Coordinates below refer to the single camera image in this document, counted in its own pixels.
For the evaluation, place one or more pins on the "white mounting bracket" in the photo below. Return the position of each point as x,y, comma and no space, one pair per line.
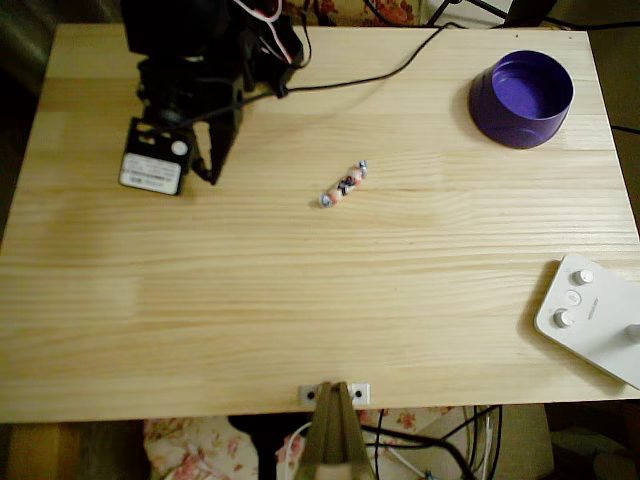
361,393

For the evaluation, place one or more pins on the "brown wooden leg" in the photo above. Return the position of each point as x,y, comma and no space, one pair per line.
45,450

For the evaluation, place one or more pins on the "beige box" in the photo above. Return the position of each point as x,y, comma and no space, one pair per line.
525,440

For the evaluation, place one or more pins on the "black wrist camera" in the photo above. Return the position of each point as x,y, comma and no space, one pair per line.
170,115

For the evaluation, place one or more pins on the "floral cloth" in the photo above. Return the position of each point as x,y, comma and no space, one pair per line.
390,11
200,450

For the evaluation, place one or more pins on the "white lamp base with knobs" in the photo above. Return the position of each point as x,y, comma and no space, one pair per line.
595,320

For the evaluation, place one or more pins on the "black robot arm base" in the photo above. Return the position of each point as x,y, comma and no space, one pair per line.
272,70

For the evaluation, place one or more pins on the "black box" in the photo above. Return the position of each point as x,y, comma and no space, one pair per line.
530,11

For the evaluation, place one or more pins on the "black gripper with labelled motor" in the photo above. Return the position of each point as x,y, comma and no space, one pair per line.
223,131

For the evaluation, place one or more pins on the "purple bowl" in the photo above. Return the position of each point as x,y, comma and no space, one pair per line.
520,95

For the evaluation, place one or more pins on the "candy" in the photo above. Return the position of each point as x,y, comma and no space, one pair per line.
344,184

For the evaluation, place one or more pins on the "black tripod stand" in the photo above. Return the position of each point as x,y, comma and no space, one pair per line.
440,14

